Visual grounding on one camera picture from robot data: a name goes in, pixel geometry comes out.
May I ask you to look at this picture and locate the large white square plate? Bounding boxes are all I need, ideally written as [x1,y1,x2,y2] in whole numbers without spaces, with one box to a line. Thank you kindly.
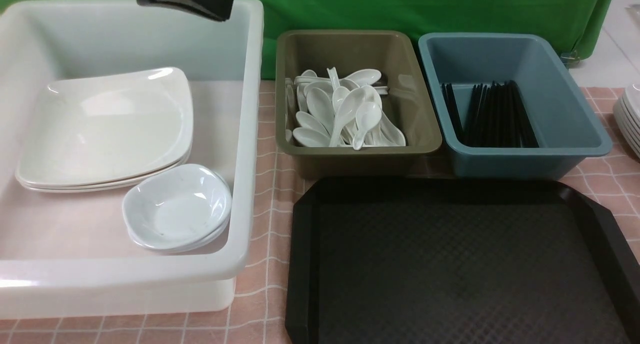
[15,67,194,187]

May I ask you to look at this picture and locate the small white square bowl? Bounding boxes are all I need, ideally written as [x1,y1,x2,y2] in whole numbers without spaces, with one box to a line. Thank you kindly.
[122,164,233,252]

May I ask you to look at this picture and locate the pile of white spoons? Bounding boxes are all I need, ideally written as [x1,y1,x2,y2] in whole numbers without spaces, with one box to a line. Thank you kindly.
[284,68,407,151]

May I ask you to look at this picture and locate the olive green plastic bin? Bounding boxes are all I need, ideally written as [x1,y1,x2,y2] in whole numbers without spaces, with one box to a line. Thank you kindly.
[275,30,443,179]

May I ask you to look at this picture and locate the white bowls stacked in tub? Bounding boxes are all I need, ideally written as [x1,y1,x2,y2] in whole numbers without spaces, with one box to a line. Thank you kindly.
[122,200,231,254]

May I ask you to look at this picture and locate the white plates stacked in tub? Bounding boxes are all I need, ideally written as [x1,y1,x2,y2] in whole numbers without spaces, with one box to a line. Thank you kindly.
[15,145,193,193]

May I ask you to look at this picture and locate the large white plastic tub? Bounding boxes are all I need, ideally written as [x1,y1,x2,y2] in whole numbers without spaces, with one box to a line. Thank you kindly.
[1,0,265,319]

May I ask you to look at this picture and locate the black plastic serving tray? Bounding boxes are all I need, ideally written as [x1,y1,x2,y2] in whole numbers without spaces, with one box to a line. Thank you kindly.
[285,177,640,343]

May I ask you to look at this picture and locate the pile of black chopsticks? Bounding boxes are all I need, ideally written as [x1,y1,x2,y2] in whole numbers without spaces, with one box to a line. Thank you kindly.
[441,80,540,148]

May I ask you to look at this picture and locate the teal blue plastic bin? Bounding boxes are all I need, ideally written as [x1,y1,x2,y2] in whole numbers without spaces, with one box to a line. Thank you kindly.
[418,32,613,180]

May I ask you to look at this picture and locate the pink checkered tablecloth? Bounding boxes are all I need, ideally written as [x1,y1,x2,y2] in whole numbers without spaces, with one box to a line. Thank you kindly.
[1,81,639,343]

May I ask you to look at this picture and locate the green backdrop cloth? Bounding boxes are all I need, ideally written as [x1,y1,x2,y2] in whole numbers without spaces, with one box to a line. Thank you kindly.
[0,0,620,80]

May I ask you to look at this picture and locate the stack of white plates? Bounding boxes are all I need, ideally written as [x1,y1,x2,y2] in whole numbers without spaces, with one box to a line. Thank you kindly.
[613,84,640,158]

